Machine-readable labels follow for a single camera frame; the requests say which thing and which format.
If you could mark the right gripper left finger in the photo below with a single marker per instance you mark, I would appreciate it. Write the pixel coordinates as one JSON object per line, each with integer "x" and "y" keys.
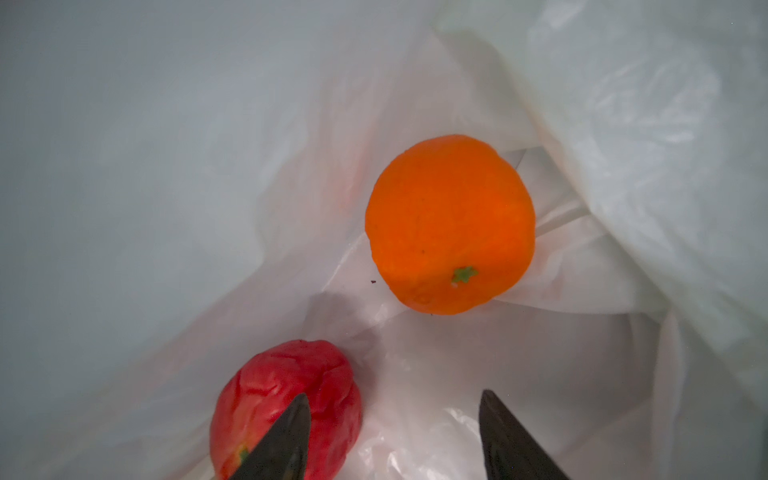
{"x": 282, "y": 454}

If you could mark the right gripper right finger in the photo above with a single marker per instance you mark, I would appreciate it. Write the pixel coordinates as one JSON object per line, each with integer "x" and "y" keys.
{"x": 510, "y": 452}

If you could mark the white plastic bag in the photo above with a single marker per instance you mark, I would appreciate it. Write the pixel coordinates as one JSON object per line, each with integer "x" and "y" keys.
{"x": 183, "y": 185}

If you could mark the red fruit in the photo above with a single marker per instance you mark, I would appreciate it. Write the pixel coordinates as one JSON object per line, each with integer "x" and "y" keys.
{"x": 265, "y": 386}

